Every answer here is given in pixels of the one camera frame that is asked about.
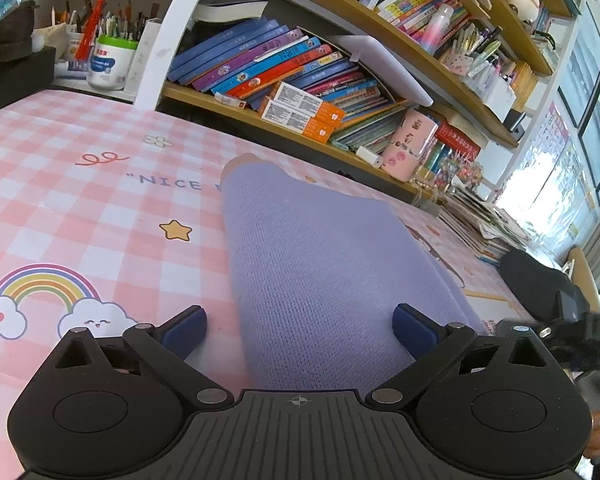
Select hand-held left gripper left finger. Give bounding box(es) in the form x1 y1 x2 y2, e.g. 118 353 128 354
50 305 232 408

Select wooden chair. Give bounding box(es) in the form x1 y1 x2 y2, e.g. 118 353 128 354
567 247 600 306

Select thick red lying book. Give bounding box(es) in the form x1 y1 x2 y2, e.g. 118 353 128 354
432 120 481 161

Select row of thin picture books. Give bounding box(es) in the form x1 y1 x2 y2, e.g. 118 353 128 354
167 17 411 153

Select white and wooden bookshelf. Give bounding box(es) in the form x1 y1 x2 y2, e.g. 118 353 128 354
135 0 586 206

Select stack of papers and notebooks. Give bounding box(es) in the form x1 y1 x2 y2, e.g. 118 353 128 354
437 185 536 266

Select black box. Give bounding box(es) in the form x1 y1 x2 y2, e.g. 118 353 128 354
0 46 57 106

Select thick open black-covered book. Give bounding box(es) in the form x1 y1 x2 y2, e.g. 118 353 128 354
192 0 271 23

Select white pen organiser with pens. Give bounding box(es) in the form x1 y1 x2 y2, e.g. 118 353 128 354
440 22 517 121

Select wall calendar poster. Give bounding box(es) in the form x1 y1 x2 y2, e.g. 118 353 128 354
520 102 581 196

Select row of yellow books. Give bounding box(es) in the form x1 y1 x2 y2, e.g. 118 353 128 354
510 60 538 106

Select small black stand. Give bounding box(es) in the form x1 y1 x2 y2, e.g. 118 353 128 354
502 109 528 136

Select white charger plug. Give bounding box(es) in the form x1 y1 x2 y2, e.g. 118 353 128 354
356 146 385 168

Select wall chart poster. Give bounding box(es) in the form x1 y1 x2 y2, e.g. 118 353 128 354
555 150 600 241

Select purple and mauve knit sweater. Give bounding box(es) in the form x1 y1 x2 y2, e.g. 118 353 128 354
220 154 491 392

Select colourful bead ornaments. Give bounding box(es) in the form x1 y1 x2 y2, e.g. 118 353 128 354
430 145 486 191

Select pink checkered cartoon desk mat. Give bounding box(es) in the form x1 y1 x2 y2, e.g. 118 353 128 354
0 87 546 480

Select white round ceramic jar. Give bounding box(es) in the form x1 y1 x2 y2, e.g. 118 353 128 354
505 0 538 23

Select red tassel ornament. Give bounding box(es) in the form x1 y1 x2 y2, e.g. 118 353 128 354
75 0 116 61

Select pink sticker tumbler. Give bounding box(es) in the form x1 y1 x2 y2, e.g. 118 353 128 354
381 108 438 183

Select bunch of pens and pencils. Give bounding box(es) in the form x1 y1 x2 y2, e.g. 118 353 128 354
50 0 161 43

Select white jar with blue label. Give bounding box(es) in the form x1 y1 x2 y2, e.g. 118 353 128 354
86 35 140 92

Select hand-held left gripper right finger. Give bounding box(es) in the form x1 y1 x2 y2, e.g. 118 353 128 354
366 304 556 406

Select pastel gradient bottle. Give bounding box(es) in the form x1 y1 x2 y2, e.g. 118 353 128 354
420 3 455 56

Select brown hat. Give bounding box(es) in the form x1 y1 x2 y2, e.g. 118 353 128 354
0 0 41 63

